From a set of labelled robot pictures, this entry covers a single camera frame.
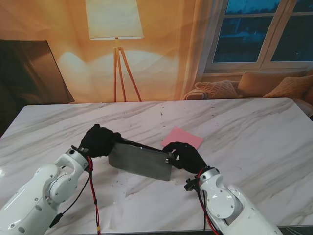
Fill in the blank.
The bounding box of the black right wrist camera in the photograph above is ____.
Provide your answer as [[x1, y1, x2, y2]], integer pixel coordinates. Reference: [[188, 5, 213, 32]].
[[184, 178, 200, 192]]

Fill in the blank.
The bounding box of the printed living room backdrop cloth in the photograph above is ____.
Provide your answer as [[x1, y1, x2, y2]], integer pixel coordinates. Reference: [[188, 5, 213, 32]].
[[0, 0, 313, 120]]

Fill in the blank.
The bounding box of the black plug cable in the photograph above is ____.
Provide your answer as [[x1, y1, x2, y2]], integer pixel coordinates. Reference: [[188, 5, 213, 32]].
[[50, 168, 91, 228]]

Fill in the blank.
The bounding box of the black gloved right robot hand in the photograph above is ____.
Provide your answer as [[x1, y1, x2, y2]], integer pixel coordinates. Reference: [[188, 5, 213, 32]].
[[162, 141, 207, 174]]

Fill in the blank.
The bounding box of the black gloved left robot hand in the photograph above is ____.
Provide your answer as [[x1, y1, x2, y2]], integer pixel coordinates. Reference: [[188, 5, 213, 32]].
[[80, 124, 122, 158]]

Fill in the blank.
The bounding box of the pink paper document stack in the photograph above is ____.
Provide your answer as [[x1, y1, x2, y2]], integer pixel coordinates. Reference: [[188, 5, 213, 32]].
[[160, 126, 204, 150]]

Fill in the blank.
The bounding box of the red and black cable bundle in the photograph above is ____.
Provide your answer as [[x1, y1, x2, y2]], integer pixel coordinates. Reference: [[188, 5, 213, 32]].
[[86, 156, 101, 235], [197, 189, 220, 235]]

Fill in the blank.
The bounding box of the grey zippered storage pouch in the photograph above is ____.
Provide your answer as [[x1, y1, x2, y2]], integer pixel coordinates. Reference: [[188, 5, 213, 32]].
[[108, 137, 175, 182]]

